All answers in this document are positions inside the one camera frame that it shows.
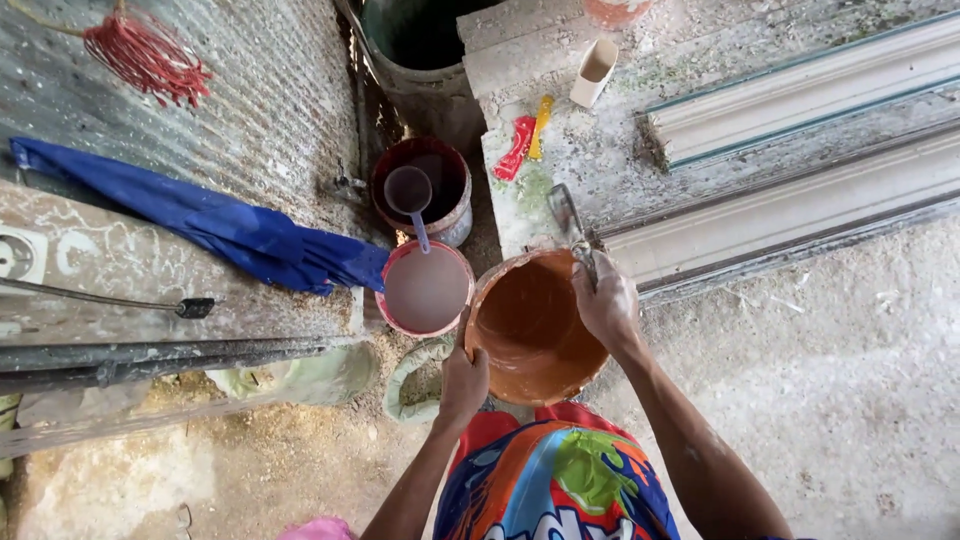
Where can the person's right hand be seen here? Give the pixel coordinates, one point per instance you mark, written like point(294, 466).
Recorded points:
point(609, 304)

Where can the person's left hand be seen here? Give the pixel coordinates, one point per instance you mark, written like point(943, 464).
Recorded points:
point(463, 382)

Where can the person's right fingers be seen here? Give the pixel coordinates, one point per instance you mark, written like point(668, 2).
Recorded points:
point(583, 279)

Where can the metal scraper knife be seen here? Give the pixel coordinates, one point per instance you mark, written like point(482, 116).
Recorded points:
point(570, 225)

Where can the orange plastic mixing bowl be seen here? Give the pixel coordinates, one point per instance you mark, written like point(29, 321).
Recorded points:
point(534, 330)

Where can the red plastic tool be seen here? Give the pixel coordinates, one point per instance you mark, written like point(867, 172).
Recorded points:
point(514, 148)

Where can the yellow plastic tool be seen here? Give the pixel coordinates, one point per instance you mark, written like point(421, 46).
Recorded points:
point(539, 127)

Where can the red bucket of cloudy water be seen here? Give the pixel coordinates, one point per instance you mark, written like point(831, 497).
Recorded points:
point(424, 289)

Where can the dark red paint bucket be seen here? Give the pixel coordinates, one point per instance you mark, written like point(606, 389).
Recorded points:
point(435, 187)

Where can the purple plastic ladle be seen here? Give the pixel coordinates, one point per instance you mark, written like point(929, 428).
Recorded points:
point(409, 193)

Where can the open pale green sack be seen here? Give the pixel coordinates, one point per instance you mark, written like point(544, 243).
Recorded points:
point(414, 386)

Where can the colourful printed shirt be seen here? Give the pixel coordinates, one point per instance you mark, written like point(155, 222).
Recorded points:
point(555, 480)

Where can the cream plastic cup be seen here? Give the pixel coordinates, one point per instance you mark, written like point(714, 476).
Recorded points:
point(594, 71)

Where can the white plaster cornice moulding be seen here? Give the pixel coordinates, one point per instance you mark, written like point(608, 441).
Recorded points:
point(810, 94)
point(787, 217)

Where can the orange plastic container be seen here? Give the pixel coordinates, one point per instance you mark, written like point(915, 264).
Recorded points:
point(616, 10)

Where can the large dark green barrel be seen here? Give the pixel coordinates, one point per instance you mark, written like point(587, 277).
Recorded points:
point(420, 52)

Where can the blue folded cloth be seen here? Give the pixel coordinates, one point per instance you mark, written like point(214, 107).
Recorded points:
point(225, 225)

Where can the pink cloth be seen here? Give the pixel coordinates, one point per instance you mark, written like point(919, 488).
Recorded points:
point(319, 529)

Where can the thin metal rod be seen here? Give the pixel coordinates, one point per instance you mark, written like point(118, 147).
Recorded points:
point(105, 300)

